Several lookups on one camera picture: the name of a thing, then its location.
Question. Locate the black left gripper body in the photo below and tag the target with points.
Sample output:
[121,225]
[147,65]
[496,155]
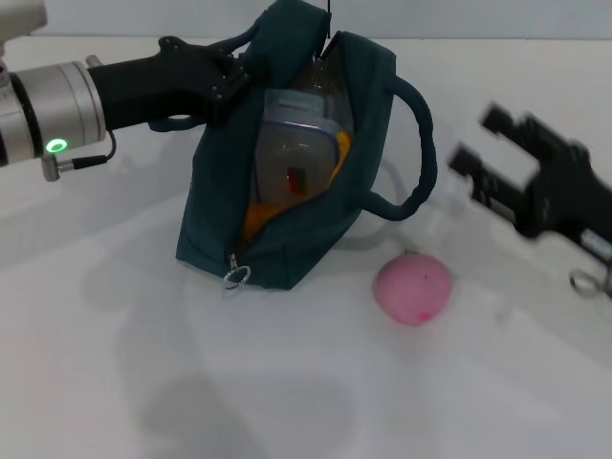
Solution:
[153,91]

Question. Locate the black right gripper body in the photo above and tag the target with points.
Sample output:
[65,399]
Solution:
[569,191]

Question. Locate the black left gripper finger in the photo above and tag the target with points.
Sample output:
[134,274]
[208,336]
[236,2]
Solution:
[234,64]
[229,100]

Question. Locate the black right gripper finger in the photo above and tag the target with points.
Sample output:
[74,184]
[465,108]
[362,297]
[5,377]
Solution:
[487,181]
[521,131]

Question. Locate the clear food container blue seal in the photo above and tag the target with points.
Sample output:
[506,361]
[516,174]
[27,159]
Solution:
[291,153]

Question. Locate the yellow banana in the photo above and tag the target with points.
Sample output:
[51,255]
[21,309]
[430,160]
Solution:
[258,217]

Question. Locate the pink peach toy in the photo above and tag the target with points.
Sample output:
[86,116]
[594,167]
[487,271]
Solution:
[411,291]

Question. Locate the dark teal insulated lunch bag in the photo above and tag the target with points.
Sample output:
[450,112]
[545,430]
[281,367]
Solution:
[325,215]

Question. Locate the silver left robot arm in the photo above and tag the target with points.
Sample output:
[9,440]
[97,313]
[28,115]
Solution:
[62,110]

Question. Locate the silver left gripper connector stub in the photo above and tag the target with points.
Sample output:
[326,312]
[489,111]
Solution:
[93,61]

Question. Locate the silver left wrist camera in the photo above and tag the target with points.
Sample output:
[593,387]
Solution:
[24,14]

